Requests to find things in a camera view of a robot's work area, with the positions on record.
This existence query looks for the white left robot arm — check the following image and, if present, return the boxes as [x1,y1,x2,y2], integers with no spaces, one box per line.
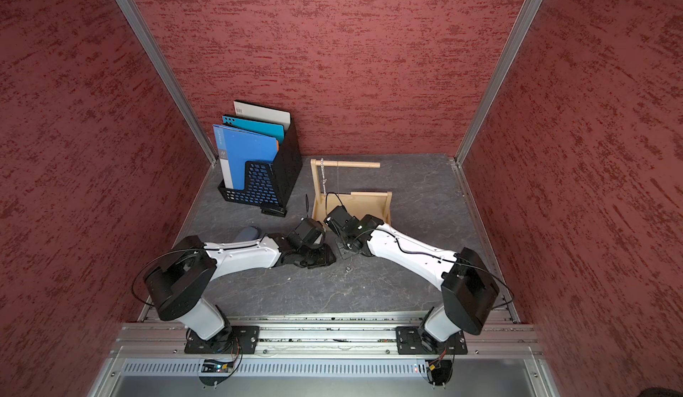
[142,218,336,353]

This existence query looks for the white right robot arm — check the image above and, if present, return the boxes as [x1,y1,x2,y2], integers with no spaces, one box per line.
[324,206,500,342]

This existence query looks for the wooden jewelry display stand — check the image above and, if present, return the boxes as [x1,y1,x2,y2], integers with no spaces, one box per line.
[311,159,392,224]

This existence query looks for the black stapler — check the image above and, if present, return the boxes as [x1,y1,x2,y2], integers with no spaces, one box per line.
[260,203,287,217]

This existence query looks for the grey oval case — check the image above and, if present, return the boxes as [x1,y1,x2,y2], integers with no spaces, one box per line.
[233,226,261,242]

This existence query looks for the black mesh file holder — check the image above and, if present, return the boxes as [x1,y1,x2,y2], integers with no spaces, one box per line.
[218,125,302,208]

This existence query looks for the blue folder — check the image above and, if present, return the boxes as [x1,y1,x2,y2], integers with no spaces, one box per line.
[213,125,279,190]

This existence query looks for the teal folder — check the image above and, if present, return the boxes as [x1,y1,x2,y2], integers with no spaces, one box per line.
[222,115,286,143]

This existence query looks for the white grey folder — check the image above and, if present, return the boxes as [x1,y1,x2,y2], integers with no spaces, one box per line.
[234,101,292,131]

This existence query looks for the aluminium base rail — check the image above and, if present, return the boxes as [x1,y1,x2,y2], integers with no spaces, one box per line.
[90,310,559,396]

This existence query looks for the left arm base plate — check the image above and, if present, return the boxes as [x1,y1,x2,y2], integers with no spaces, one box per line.
[184,326,260,355]

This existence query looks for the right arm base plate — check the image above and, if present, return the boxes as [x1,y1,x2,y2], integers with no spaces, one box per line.
[395,327,468,356]

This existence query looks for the left aluminium corner post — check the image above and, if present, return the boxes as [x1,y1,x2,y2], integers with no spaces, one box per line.
[115,0,218,166]

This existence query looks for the aluminium corner post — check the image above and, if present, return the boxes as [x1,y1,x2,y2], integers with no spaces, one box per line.
[455,0,544,168]
[115,0,218,166]

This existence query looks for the right aluminium corner post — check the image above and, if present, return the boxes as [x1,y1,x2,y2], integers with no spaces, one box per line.
[455,0,544,168]

